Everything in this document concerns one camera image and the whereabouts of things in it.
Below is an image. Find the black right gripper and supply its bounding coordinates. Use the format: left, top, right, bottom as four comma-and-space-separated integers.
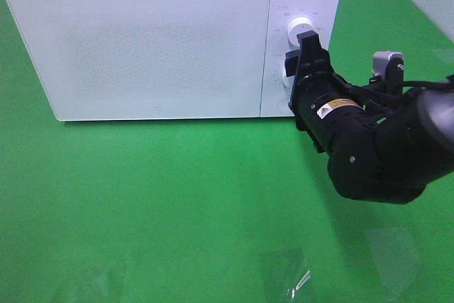
284, 31, 348, 154

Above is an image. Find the white dial knob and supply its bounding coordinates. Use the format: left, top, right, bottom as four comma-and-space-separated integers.
287, 16, 314, 47
282, 66, 294, 88

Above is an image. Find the round door release button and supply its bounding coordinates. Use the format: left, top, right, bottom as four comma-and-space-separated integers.
277, 98, 291, 114

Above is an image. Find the white microwave door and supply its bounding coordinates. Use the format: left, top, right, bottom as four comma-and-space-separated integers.
7, 0, 268, 121

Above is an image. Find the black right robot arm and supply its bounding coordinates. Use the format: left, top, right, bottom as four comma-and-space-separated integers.
284, 31, 453, 204

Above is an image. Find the clear plastic film scrap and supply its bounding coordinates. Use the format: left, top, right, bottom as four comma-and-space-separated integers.
259, 248, 317, 302

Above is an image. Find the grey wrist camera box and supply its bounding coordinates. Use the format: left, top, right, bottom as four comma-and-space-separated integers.
369, 50, 404, 84

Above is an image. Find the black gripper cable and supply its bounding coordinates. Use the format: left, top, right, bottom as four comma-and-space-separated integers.
340, 74, 454, 105

